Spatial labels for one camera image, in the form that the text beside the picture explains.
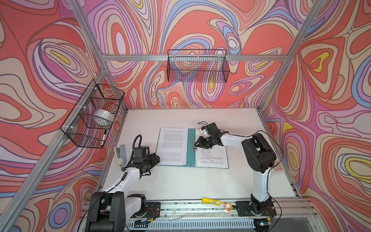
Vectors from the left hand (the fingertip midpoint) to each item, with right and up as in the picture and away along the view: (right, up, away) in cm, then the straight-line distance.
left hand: (157, 158), depth 90 cm
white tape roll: (-24, +27, -17) cm, 39 cm away
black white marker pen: (-23, +15, -18) cm, 33 cm away
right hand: (+26, +6, +7) cm, 28 cm away
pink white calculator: (+74, -5, -3) cm, 74 cm away
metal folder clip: (+24, +5, +6) cm, 25 cm away
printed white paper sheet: (+8, +6, +9) cm, 14 cm away
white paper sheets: (+37, 0, +3) cm, 37 cm away
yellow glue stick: (+32, -19, -15) cm, 40 cm away
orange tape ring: (+39, -21, -16) cm, 47 cm away
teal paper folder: (+21, +5, +6) cm, 23 cm away
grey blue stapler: (-24, +2, +1) cm, 24 cm away
